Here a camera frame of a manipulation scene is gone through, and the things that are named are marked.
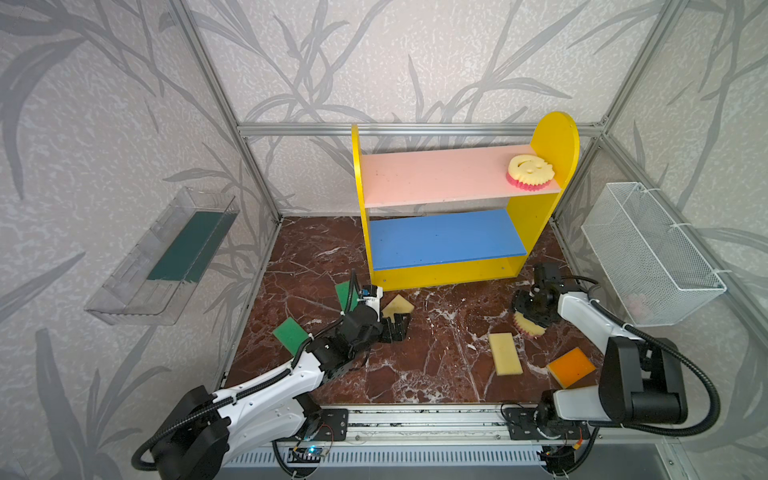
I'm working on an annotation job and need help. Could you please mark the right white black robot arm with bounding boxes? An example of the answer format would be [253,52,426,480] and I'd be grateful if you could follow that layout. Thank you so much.
[511,263,722,437]

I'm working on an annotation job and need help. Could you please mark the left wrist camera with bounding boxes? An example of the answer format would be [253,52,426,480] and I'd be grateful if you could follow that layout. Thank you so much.
[359,285,383,314]

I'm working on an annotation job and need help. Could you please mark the green sponge near shelf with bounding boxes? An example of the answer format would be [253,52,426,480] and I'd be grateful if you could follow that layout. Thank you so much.
[335,281,360,312]

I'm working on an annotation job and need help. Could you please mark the yellow pink blue shelf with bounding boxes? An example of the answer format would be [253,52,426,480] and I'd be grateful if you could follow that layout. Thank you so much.
[351,112,581,291]

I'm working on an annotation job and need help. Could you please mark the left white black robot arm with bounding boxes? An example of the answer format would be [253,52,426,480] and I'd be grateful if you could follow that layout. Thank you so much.
[131,305,411,479]

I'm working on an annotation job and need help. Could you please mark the orange sponge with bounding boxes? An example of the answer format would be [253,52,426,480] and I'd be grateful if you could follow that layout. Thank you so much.
[547,347,597,389]

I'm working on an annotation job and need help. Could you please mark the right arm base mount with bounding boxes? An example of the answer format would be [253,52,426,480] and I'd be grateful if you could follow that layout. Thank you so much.
[500,404,591,444]

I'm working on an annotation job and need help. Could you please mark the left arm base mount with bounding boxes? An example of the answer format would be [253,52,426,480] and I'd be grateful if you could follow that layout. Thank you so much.
[296,408,349,442]

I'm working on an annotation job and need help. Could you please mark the yellow smiley sponge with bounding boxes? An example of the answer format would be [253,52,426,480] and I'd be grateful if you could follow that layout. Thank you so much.
[514,311,546,338]
[506,154,555,191]

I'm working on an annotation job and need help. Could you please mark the white wire mesh basket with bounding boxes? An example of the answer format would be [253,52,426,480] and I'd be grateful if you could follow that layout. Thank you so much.
[582,182,727,327]

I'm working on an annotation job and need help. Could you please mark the green sponge near left arm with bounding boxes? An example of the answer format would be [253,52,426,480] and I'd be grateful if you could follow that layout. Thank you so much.
[273,318,310,356]

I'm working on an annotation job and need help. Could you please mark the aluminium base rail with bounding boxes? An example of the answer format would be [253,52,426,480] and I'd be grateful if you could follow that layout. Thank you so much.
[224,404,673,469]

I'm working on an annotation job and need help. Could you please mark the yellow rectangular sponge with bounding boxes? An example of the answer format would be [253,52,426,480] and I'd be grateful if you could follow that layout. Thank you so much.
[488,333,523,376]

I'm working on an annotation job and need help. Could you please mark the clear plastic wall bin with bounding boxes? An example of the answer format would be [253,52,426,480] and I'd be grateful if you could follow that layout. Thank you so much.
[85,187,240,326]

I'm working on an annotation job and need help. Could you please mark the green circuit board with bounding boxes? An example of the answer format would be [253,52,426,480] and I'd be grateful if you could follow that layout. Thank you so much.
[289,445,331,464]

